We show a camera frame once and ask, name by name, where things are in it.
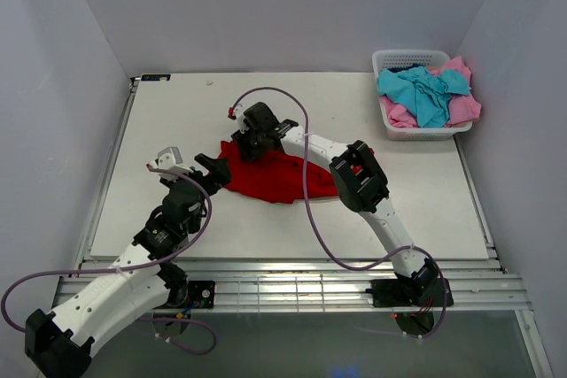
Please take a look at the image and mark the red t shirt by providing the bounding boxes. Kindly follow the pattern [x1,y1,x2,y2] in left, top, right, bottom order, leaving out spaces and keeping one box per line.
[216,138,340,205]

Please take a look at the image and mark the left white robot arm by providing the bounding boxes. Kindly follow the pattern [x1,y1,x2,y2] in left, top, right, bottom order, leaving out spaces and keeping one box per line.
[25,148,231,377]

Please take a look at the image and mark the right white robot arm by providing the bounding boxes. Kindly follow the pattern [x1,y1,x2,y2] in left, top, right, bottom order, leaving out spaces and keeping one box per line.
[229,102,454,307]

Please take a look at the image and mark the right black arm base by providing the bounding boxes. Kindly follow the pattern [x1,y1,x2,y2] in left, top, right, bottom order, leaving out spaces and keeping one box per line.
[365,278,454,307]

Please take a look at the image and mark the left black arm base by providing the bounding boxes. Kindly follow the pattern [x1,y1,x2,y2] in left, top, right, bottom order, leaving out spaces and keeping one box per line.
[166,280,216,310]

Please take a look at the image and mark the blue white label sticker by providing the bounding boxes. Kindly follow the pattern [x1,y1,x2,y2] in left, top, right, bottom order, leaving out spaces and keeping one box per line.
[140,74,171,81]

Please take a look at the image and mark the pink t shirt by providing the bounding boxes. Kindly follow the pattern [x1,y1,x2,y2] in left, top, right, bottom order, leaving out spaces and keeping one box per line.
[378,57,482,128]

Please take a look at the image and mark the white plastic basket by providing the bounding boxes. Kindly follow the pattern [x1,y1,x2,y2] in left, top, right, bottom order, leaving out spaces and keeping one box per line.
[371,50,473,141]

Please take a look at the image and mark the turquoise t shirt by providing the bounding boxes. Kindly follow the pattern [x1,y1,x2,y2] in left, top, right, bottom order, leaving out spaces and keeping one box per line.
[377,66,471,128]

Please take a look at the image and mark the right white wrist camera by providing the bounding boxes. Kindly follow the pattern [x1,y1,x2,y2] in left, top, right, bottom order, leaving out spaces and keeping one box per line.
[228,103,248,132]

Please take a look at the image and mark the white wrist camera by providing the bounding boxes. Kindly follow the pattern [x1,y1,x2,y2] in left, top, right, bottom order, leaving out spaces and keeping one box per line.
[146,146,184,173]
[228,103,248,132]

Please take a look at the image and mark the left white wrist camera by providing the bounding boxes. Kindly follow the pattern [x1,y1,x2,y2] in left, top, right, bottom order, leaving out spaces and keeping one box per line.
[146,146,184,173]

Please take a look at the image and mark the aluminium frame rails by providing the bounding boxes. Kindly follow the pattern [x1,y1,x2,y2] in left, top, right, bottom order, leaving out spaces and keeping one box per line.
[58,73,553,377]

